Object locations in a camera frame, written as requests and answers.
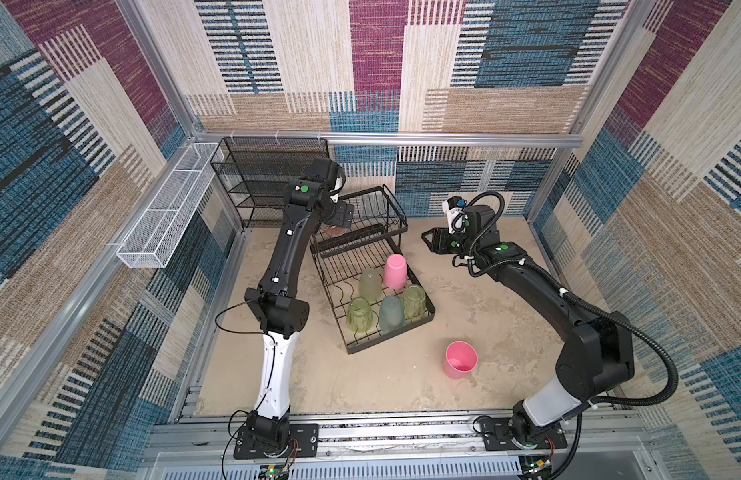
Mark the pink cup edge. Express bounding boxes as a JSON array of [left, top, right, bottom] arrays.
[[383, 254, 408, 290]]

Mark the bright green translucent cup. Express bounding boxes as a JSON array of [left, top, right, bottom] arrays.
[[402, 284, 428, 321]]

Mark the pale green translucent cup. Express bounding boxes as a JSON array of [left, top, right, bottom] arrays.
[[358, 269, 383, 303]]

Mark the teal translucent cup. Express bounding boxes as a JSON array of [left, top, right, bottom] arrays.
[[379, 296, 406, 333]]

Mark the opaque pink cup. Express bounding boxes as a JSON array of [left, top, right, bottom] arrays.
[[443, 341, 479, 379]]

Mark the translucent pink cup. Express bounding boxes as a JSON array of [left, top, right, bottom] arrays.
[[320, 225, 348, 238]]

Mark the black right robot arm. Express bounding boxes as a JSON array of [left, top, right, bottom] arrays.
[[422, 205, 635, 448]]

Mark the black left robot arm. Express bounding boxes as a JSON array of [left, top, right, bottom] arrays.
[[244, 158, 346, 449]]

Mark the black mesh shelf unit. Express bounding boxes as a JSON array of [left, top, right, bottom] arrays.
[[210, 137, 330, 228]]

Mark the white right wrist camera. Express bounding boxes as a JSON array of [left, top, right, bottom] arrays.
[[442, 196, 467, 234]]

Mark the black wire dish rack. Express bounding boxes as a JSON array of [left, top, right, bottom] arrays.
[[310, 186, 436, 354]]

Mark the black corrugated cable conduit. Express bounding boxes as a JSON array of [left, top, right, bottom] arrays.
[[459, 190, 681, 480]]

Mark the white wire wall basket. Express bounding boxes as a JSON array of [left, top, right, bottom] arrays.
[[116, 143, 218, 269]]

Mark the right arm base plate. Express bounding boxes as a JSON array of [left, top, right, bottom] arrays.
[[472, 415, 569, 451]]

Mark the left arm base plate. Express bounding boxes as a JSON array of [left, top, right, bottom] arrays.
[[232, 423, 320, 460]]

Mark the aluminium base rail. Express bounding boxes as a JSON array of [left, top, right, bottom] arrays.
[[136, 410, 666, 479]]

